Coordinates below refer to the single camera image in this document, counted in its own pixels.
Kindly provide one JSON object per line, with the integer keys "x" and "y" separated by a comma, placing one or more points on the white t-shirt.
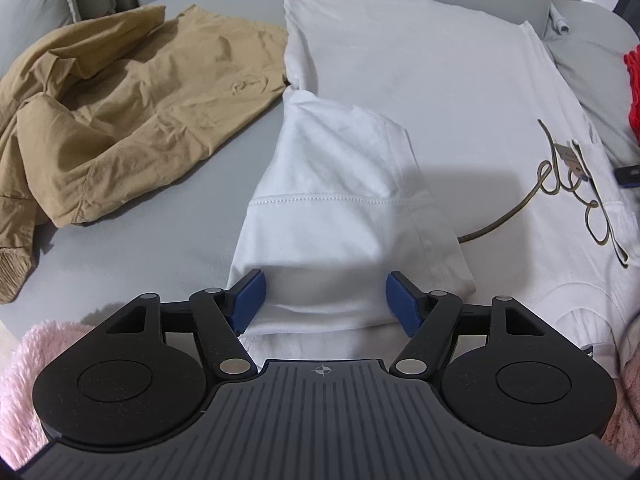
{"x": 400, "y": 75}

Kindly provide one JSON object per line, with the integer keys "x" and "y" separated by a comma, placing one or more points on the pink fluffy blanket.
{"x": 30, "y": 360}

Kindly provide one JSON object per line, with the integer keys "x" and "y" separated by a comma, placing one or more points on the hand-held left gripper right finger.
{"x": 402, "y": 305}

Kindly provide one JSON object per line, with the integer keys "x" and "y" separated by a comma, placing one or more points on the light grey sofa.
{"x": 200, "y": 200}

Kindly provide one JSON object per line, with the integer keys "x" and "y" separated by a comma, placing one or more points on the red cloth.
{"x": 634, "y": 90}

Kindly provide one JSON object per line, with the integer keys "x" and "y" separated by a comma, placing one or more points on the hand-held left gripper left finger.
{"x": 249, "y": 300}

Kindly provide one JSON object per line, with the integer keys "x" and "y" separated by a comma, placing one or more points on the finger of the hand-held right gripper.
{"x": 629, "y": 176}

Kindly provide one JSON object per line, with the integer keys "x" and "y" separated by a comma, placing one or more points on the khaki jacket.
{"x": 125, "y": 100}

